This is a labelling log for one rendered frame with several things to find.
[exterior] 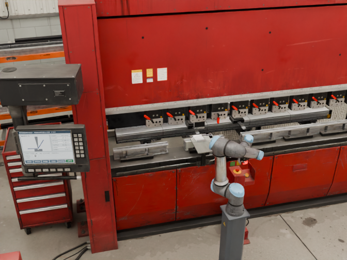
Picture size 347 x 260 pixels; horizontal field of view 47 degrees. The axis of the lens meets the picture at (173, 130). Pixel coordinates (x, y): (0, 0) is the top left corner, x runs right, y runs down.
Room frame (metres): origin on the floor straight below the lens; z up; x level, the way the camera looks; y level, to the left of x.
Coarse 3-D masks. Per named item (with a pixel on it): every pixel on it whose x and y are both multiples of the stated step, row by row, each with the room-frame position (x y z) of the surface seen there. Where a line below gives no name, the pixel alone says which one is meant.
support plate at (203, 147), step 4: (208, 136) 3.25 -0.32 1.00; (192, 140) 3.17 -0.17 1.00; (208, 140) 3.17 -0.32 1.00; (196, 144) 3.10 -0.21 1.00; (200, 144) 3.10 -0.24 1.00; (204, 144) 3.10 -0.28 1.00; (208, 144) 3.10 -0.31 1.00; (196, 148) 3.04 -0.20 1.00; (200, 148) 3.04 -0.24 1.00; (204, 148) 3.04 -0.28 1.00; (208, 148) 3.04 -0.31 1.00; (200, 152) 2.97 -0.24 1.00; (204, 152) 2.97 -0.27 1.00; (208, 152) 2.98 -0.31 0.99
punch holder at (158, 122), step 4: (144, 112) 3.17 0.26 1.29; (148, 112) 3.10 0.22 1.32; (152, 112) 3.11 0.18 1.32; (156, 112) 3.12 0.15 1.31; (160, 112) 3.13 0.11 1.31; (148, 116) 3.10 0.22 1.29; (152, 116) 3.11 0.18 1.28; (156, 116) 3.12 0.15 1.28; (160, 116) 3.13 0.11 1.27; (148, 120) 3.10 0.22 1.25; (156, 120) 3.11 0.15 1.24; (160, 120) 3.12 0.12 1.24; (148, 124) 3.10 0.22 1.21; (152, 124) 3.11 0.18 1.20; (156, 124) 3.11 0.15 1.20; (160, 124) 3.13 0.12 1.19
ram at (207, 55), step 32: (128, 32) 3.07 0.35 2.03; (160, 32) 3.13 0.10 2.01; (192, 32) 3.19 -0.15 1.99; (224, 32) 3.25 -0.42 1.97; (256, 32) 3.32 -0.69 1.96; (288, 32) 3.39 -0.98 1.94; (320, 32) 3.46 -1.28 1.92; (128, 64) 3.07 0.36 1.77; (160, 64) 3.13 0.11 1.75; (192, 64) 3.19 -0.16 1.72; (224, 64) 3.26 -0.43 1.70; (256, 64) 3.33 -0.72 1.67; (288, 64) 3.40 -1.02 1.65; (320, 64) 3.48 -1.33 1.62; (128, 96) 3.06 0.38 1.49; (160, 96) 3.13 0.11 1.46; (192, 96) 3.19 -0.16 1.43; (256, 96) 3.34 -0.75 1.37
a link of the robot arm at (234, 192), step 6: (228, 186) 2.49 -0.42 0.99; (234, 186) 2.48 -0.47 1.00; (240, 186) 2.48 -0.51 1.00; (228, 192) 2.45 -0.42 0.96; (234, 192) 2.42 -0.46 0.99; (240, 192) 2.42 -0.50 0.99; (228, 198) 2.45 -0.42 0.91; (234, 198) 2.41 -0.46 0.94; (240, 198) 2.41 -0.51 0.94; (234, 204) 2.41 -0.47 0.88; (240, 204) 2.42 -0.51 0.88
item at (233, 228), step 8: (224, 208) 2.49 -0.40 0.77; (224, 216) 2.45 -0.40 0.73; (240, 216) 2.40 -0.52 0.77; (248, 216) 2.41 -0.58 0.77; (224, 224) 2.44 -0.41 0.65; (232, 224) 2.37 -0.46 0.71; (240, 224) 2.39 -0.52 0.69; (224, 232) 2.43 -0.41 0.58; (232, 232) 2.38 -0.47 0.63; (240, 232) 2.40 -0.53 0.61; (224, 240) 2.42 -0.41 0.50; (232, 240) 2.38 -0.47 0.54; (240, 240) 2.40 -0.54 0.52; (224, 248) 2.41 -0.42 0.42; (232, 248) 2.38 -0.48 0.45; (240, 248) 2.40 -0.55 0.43; (224, 256) 2.40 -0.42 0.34; (232, 256) 2.38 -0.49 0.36; (240, 256) 2.40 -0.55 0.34
